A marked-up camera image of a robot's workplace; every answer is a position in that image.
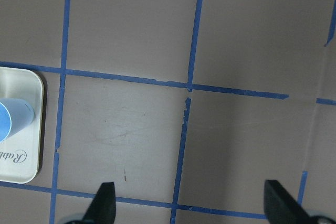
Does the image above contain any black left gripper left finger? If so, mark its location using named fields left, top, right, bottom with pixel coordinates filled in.
left=81, top=182, right=116, bottom=224

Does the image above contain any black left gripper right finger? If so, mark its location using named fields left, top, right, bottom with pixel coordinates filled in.
left=264, top=180, right=310, bottom=224

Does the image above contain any light blue cup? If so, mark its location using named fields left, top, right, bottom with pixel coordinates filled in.
left=1, top=98, right=34, bottom=142

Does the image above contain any cream serving tray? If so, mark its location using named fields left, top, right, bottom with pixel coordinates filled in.
left=1, top=67, right=45, bottom=184

